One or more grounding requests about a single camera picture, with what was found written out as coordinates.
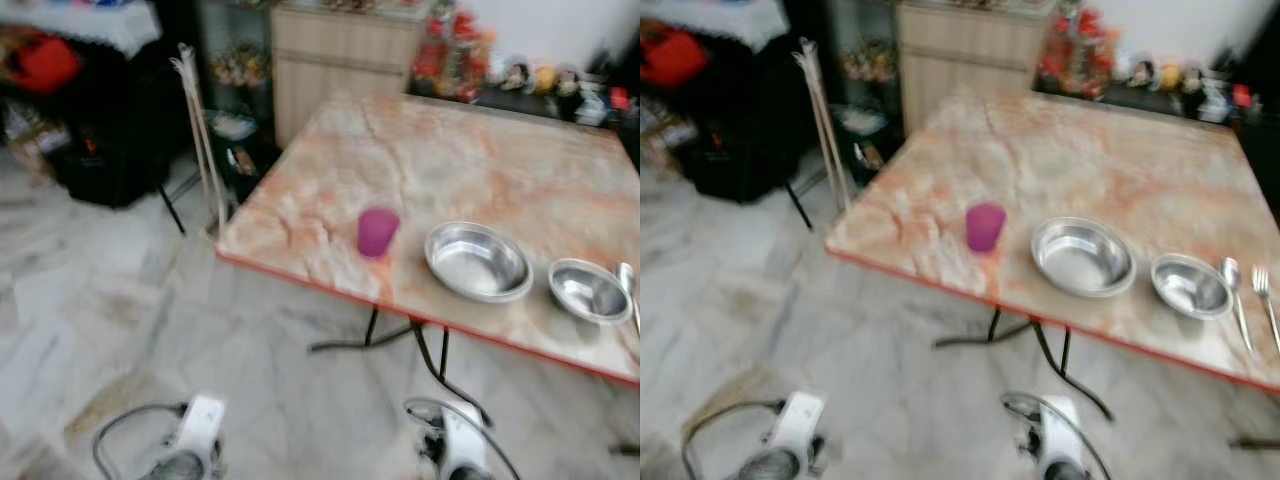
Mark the black luggage bag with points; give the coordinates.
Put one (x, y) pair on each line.
(740, 130)
(110, 130)

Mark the small steel bowl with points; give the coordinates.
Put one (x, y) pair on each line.
(1190, 287)
(590, 291)

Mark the light wooden cabinet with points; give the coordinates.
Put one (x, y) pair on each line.
(340, 70)
(960, 60)

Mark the white figurine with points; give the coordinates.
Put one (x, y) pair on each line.
(592, 100)
(1215, 97)

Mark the dark haired figurine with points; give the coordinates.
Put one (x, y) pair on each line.
(1142, 72)
(515, 75)

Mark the pale wooden poles bundle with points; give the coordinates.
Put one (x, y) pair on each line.
(203, 150)
(826, 130)

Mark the large steel bowl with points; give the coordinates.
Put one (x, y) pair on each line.
(1083, 258)
(478, 262)

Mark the steel spoon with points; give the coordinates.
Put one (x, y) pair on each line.
(1231, 275)
(627, 280)

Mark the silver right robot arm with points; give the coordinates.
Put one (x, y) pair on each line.
(1068, 473)
(466, 474)

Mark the purple plastic cup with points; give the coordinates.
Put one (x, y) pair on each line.
(378, 232)
(985, 227)

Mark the red bag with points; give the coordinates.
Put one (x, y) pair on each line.
(675, 58)
(45, 65)

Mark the yellow figurine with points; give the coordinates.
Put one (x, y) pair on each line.
(1170, 75)
(545, 78)

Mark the small red figurine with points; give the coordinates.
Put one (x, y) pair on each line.
(620, 98)
(1243, 96)

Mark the steel fork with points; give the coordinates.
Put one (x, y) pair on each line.
(1262, 285)

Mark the black tv console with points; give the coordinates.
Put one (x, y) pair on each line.
(530, 103)
(1150, 98)

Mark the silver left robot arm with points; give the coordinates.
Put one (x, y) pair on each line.
(770, 468)
(178, 468)

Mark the red packaged bottles stack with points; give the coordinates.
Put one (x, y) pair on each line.
(455, 55)
(1075, 50)

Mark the white lace tablecloth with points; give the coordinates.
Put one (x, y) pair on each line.
(710, 20)
(75, 22)

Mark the glass display cabinet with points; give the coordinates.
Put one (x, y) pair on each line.
(240, 70)
(868, 60)

